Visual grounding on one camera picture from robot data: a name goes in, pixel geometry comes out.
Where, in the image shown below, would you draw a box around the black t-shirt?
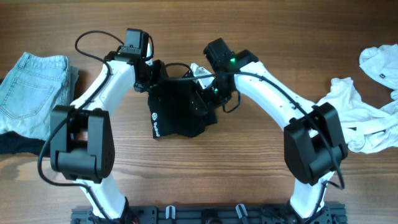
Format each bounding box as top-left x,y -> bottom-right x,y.
147,60 -> 218,139

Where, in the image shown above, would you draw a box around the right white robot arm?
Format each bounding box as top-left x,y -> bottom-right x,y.
198,38 -> 348,223

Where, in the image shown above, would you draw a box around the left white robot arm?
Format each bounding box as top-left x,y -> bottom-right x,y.
37,29 -> 159,223

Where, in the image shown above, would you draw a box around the light blue denim jeans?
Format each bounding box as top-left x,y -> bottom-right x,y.
1,52 -> 79,140

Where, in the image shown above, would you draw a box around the folded black garment under jeans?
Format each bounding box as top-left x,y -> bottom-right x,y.
0,131 -> 45,156

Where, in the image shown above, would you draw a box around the white crumpled shirt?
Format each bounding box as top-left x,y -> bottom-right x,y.
315,44 -> 398,155

